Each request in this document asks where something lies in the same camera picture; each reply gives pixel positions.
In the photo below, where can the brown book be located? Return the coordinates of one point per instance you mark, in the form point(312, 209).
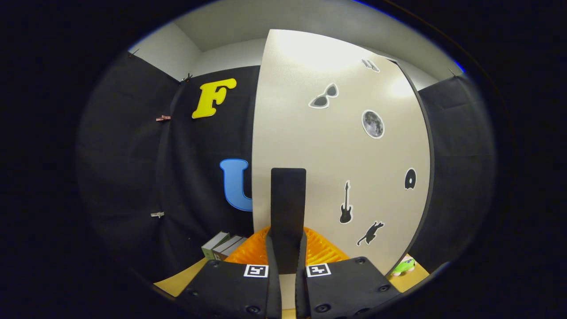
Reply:
point(234, 248)
point(227, 248)

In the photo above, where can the black backdrop cloth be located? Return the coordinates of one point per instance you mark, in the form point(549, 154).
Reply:
point(133, 155)

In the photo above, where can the beige cabinet door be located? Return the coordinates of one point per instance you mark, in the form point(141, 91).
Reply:
point(310, 133)

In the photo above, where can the green plush toy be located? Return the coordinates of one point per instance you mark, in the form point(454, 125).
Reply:
point(404, 266)

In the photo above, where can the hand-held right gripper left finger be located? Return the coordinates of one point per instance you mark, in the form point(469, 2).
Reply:
point(273, 283)

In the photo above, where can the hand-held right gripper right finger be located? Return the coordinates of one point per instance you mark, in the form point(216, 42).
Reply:
point(301, 283)

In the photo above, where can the pink cloth clip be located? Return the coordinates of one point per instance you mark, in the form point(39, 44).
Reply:
point(163, 118)

